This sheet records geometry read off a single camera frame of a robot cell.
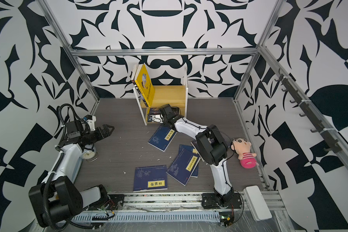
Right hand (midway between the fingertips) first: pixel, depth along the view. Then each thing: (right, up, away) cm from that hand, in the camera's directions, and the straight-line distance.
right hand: (164, 110), depth 97 cm
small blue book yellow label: (-1, -18, 0) cm, 18 cm away
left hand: (-33, -11, -12) cm, 37 cm away
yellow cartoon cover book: (-10, +14, -14) cm, 22 cm away
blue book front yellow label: (-7, -38, -15) cm, 41 cm away
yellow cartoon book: (-8, -5, -12) cm, 16 cm away
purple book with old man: (-6, -1, +3) cm, 7 cm away
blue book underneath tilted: (+18, -25, -5) cm, 31 cm away
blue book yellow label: (+12, -33, -12) cm, 37 cm away
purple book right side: (+20, -22, -4) cm, 30 cm away
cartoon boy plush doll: (+47, -22, -10) cm, 53 cm away
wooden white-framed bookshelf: (+7, +9, 0) cm, 12 cm away
